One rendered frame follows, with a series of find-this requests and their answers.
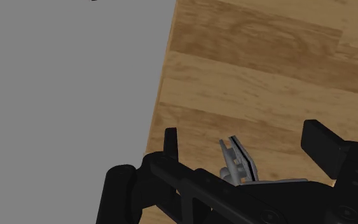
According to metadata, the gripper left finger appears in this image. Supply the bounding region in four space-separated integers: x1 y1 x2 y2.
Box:
95 127 286 224

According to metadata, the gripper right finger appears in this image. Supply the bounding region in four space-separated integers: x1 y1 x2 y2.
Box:
300 118 358 224

